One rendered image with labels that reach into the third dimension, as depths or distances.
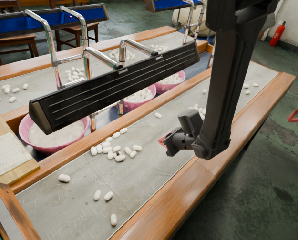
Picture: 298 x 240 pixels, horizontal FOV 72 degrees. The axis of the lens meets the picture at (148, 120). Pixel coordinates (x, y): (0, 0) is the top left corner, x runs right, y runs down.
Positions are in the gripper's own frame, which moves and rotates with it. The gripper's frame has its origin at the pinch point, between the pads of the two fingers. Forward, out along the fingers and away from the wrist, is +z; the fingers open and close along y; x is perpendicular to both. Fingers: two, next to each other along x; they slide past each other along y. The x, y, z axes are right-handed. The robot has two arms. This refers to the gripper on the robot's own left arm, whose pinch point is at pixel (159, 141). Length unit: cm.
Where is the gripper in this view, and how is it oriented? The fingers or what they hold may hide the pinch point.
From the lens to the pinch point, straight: 77.0
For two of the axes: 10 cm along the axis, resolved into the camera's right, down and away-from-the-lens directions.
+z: -6.2, 0.9, 7.8
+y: -6.8, 4.3, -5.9
